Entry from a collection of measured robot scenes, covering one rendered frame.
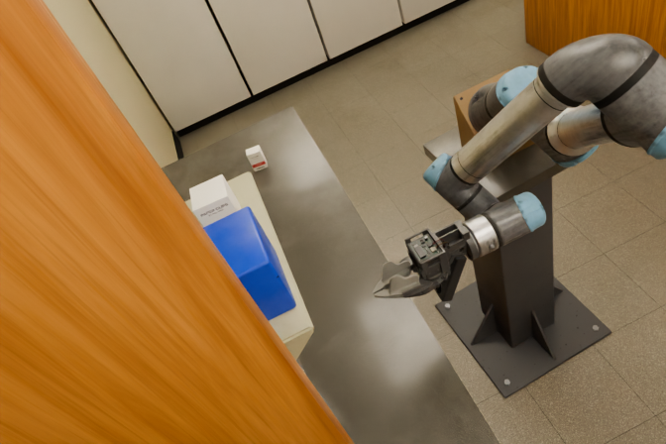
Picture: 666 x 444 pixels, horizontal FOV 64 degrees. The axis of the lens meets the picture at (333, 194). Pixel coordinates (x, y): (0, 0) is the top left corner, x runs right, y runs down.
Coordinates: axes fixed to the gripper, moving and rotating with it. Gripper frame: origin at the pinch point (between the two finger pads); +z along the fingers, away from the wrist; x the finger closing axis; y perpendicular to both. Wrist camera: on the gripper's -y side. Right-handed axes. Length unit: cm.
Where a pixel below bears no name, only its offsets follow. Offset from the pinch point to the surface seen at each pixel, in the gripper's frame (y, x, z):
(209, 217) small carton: 40.4, 5.9, 18.0
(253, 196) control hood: 36.6, 1.1, 12.0
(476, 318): -113, -50, -38
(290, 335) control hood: 36.6, 26.3, 13.7
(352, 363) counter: -20.4, -1.7, 11.5
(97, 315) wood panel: 60, 35, 22
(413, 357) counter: -20.4, 3.9, -1.1
